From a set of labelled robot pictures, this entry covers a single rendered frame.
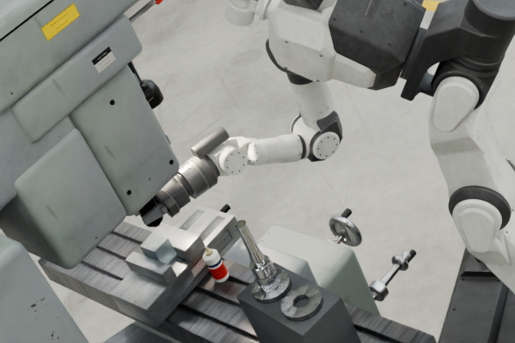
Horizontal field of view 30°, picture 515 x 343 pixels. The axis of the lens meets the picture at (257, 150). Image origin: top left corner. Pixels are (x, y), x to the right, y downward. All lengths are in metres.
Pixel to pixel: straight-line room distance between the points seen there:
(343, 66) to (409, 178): 2.06
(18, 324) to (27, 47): 0.53
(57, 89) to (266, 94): 3.05
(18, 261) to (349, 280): 1.13
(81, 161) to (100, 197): 0.10
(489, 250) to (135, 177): 0.84
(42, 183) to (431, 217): 2.17
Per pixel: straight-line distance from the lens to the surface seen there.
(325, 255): 2.71
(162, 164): 2.20
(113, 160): 2.11
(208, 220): 2.55
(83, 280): 2.71
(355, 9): 2.01
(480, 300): 2.68
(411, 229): 3.84
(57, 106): 1.98
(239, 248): 2.66
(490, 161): 2.22
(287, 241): 2.80
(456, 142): 2.14
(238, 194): 4.36
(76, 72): 1.99
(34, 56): 1.92
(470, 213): 2.25
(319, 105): 2.40
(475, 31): 1.97
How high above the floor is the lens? 2.53
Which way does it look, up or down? 34 degrees down
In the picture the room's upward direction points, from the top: 24 degrees counter-clockwise
